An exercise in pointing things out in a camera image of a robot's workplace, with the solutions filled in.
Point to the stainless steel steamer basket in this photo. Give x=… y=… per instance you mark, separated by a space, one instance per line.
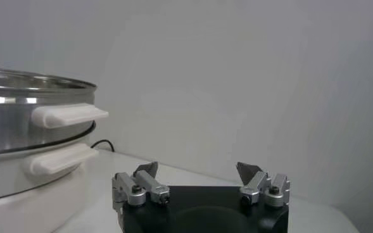
x=12 y=126

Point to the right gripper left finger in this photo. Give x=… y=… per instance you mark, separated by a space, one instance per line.
x=148 y=183

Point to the white electric cooking pot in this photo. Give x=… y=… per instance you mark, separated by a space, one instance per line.
x=31 y=202

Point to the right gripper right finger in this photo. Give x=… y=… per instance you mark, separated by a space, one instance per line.
x=259 y=183

